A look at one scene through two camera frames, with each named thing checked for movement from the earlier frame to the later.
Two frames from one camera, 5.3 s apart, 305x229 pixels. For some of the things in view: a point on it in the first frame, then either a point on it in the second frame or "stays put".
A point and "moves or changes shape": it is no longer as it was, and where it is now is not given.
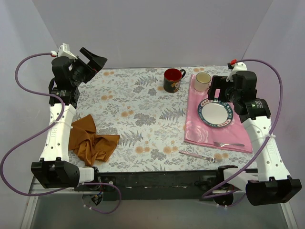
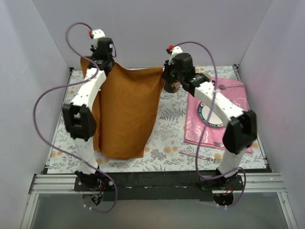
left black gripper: [86, 67] -> [103, 64]
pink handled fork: [211, 159] stays put
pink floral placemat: [231, 137] stays put
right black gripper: [223, 86] -> [166, 73]
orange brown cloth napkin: [91, 147] moves or changes shape
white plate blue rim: [215, 113] stays put
